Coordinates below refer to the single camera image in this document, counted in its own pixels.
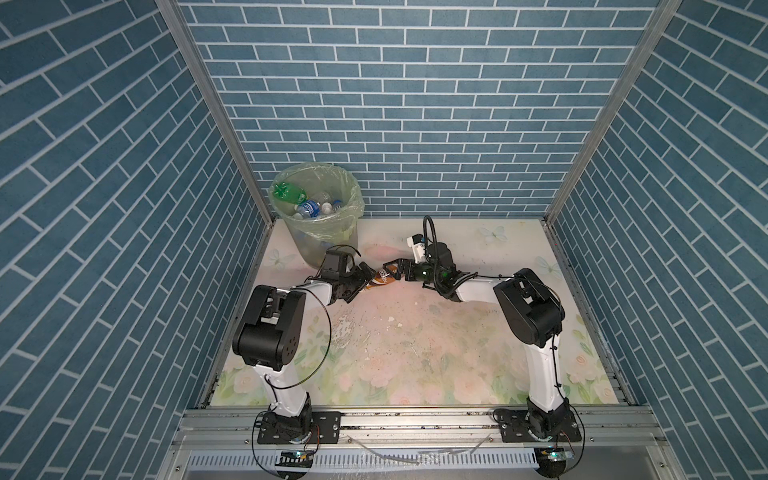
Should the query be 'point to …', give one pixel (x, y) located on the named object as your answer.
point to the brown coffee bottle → (382, 277)
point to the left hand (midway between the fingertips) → (370, 277)
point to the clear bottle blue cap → (328, 208)
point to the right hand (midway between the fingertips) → (388, 264)
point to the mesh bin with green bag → (321, 206)
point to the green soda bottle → (290, 192)
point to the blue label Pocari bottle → (309, 208)
